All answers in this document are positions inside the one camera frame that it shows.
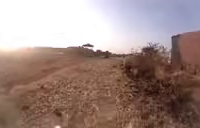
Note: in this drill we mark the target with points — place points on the row of low bushes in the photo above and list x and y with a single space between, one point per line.
103 53

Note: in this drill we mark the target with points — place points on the flat-topped tree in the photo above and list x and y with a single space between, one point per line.
88 45

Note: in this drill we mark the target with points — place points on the red dirt path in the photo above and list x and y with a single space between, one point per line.
88 93

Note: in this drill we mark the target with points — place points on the dry thorny bush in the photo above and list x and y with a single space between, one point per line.
148 61

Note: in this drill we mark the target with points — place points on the dry yellow grass ground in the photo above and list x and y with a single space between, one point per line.
154 98

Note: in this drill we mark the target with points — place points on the robot's own part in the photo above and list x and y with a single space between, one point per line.
57 126

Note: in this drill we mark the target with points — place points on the dry brown scrub ground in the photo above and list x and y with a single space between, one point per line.
8 70

